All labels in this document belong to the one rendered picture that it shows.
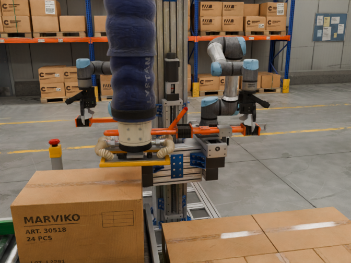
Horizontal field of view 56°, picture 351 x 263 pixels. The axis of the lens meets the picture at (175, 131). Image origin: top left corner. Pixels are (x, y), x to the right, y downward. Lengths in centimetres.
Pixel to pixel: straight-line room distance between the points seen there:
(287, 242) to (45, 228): 131
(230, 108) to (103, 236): 117
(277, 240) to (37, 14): 779
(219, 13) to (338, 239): 771
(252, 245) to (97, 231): 87
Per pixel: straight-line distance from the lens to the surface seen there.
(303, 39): 1189
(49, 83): 895
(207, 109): 225
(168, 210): 256
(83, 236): 172
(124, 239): 172
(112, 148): 172
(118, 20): 153
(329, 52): 1248
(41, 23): 884
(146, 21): 155
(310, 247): 209
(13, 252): 212
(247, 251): 197
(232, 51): 213
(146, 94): 157
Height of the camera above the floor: 170
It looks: 17 degrees down
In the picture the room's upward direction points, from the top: straight up
